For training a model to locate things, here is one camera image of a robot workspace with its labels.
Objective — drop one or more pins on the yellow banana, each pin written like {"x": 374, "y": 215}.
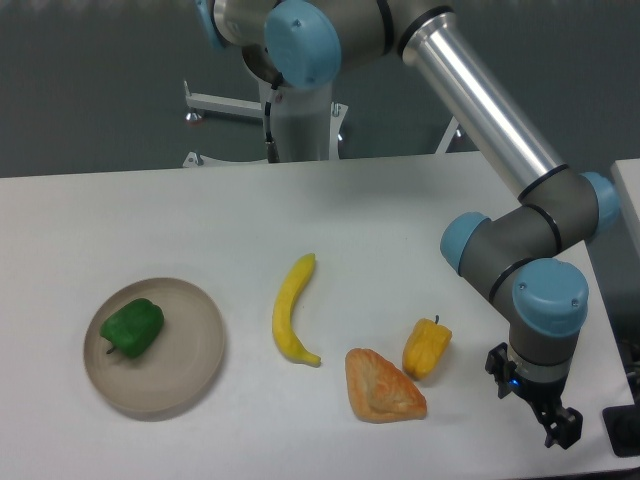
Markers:
{"x": 284, "y": 335}

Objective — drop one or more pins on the yellow bell pepper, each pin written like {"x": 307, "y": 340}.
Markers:
{"x": 425, "y": 347}

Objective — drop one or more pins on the beige round plate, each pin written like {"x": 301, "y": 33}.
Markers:
{"x": 178, "y": 367}

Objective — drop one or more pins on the triangular golden pastry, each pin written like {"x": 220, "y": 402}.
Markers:
{"x": 378, "y": 392}

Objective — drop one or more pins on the green bell pepper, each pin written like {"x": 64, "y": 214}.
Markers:
{"x": 133, "y": 328}

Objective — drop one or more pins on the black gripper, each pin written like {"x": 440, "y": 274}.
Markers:
{"x": 541, "y": 386}

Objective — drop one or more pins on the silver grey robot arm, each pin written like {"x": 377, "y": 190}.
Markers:
{"x": 298, "y": 48}

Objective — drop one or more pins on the white robot stand frame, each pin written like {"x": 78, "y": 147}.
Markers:
{"x": 297, "y": 125}

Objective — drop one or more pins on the black device at edge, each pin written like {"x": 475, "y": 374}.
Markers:
{"x": 622, "y": 426}

